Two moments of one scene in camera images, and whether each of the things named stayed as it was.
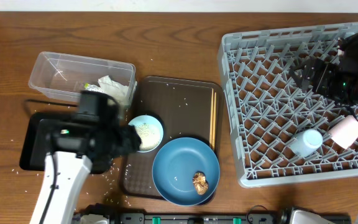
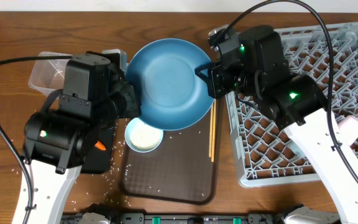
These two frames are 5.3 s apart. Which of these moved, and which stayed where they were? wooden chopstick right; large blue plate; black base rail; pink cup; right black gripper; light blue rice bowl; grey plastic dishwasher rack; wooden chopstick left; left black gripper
Moved: left black gripper; large blue plate; right black gripper
Stayed: wooden chopstick right; light blue rice bowl; black base rail; wooden chopstick left; grey plastic dishwasher rack; pink cup
